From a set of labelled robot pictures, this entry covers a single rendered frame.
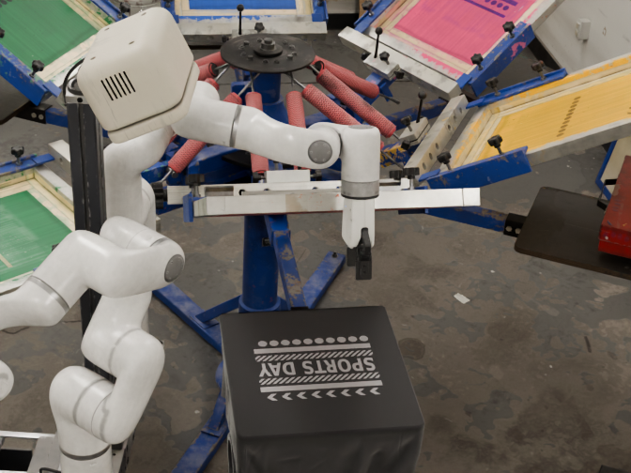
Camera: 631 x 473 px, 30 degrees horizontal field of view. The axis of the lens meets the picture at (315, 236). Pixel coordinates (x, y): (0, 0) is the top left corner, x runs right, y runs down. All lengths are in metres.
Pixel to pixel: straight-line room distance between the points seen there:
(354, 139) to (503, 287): 2.84
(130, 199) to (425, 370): 2.32
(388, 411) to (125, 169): 0.93
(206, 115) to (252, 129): 0.09
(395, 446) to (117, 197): 0.94
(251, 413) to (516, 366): 1.97
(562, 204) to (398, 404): 1.15
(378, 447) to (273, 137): 0.93
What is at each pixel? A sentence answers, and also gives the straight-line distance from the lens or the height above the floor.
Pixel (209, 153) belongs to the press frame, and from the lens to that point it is 3.72.
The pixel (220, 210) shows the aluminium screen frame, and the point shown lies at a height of 1.53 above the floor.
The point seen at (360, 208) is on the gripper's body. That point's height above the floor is 1.63.
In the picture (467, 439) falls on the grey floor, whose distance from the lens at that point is 4.24.
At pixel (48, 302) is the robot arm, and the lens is 1.95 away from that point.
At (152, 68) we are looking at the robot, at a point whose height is 2.00.
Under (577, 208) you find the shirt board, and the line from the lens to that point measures 3.76.
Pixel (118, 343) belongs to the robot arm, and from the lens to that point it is 2.08.
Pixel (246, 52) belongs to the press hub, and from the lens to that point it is 3.72.
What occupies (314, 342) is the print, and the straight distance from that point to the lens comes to 3.04.
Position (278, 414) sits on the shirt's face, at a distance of 2.81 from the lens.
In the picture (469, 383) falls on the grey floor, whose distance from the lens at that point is 4.49.
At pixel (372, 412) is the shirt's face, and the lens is 2.84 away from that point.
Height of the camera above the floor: 2.80
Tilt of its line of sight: 32 degrees down
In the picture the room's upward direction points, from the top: 4 degrees clockwise
